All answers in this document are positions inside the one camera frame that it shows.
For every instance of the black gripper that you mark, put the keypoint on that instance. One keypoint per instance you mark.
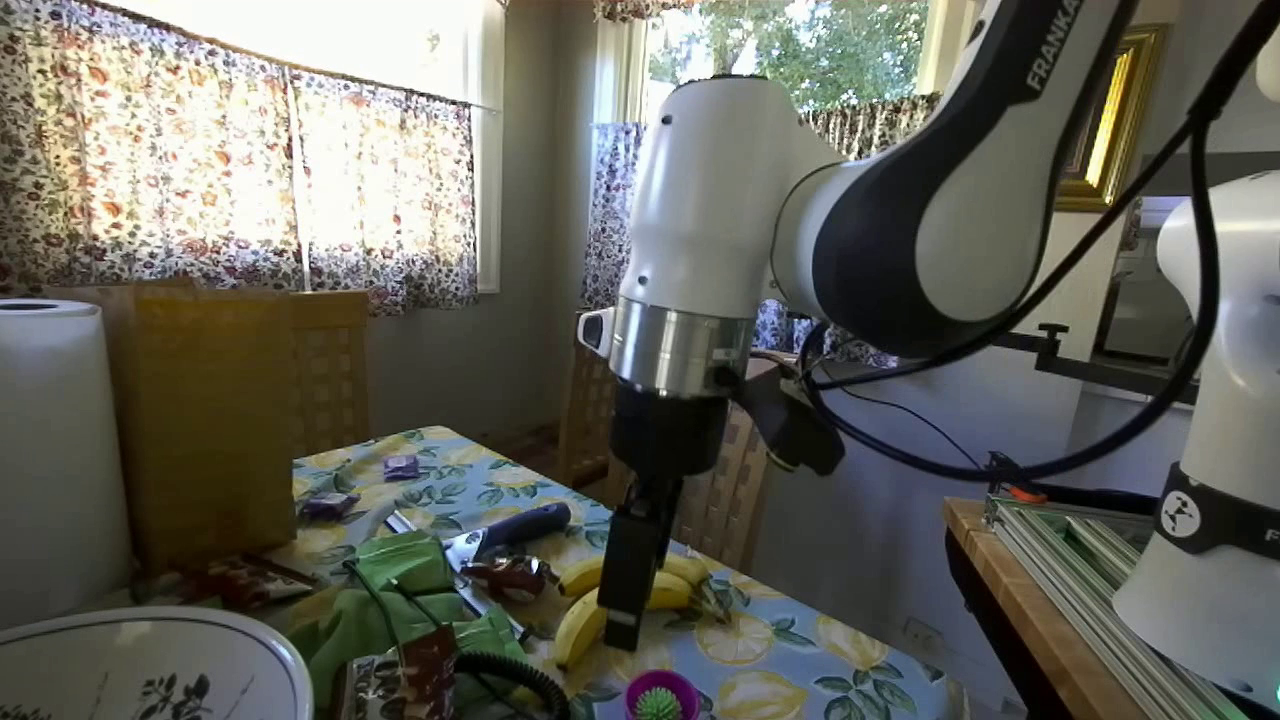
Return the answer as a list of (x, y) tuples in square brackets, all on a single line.
[(661, 443)]

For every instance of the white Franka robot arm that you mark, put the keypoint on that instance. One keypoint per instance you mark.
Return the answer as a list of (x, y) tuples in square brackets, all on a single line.
[(722, 200)]

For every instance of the purple plastic cup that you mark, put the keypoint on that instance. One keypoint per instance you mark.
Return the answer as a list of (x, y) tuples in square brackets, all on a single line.
[(684, 693)]

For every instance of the white printed ceramic bowl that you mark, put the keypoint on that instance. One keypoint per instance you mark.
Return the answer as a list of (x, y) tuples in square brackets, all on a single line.
[(133, 665)]

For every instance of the yellow banana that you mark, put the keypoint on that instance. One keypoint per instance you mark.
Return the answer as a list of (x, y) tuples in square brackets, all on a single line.
[(577, 624), (684, 571)]

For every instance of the silver brown candy wrapper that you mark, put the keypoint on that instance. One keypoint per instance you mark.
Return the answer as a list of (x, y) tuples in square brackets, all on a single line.
[(504, 573)]

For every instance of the wooden lattice back chair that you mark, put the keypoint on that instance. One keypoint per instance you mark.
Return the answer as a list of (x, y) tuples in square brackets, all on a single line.
[(584, 425), (732, 504), (331, 375)]

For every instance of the lemon print tablecloth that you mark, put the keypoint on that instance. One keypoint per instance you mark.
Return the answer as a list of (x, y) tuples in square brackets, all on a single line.
[(803, 652)]

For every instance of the brown snack packet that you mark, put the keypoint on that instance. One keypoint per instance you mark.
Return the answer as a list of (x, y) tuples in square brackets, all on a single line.
[(422, 675)]

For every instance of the green foil packet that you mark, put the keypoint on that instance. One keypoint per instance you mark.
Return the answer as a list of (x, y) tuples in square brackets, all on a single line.
[(400, 562), (346, 643)]

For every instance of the small purple packet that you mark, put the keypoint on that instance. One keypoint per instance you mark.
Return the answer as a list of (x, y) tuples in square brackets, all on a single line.
[(400, 469)]

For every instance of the small dark packet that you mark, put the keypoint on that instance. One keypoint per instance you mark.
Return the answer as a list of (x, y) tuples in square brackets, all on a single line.
[(331, 504)]

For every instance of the flat brown chocolate wrapper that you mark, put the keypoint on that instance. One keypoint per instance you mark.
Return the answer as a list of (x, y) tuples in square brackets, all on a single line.
[(245, 582)]

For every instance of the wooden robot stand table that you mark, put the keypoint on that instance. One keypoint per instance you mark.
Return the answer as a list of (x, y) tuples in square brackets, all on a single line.
[(1027, 624)]

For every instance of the black orange clamp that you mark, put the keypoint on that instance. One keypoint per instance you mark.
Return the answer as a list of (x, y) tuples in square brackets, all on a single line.
[(1054, 498)]

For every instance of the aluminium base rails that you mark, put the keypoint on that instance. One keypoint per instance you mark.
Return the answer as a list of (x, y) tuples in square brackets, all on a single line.
[(1083, 573)]

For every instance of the white paper towel roll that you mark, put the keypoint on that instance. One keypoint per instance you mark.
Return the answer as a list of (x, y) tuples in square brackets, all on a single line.
[(54, 453)]

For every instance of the wide floral curtain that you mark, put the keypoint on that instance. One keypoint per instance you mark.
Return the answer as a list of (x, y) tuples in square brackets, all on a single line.
[(160, 163)]

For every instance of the gold framed picture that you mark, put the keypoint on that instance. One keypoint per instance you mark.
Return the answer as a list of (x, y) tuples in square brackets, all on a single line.
[(1112, 144)]

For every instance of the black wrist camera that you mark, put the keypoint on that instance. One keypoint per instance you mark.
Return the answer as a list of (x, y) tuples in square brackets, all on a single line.
[(794, 420)]

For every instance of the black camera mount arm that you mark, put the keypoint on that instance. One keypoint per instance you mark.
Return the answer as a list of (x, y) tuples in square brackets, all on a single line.
[(1123, 375)]

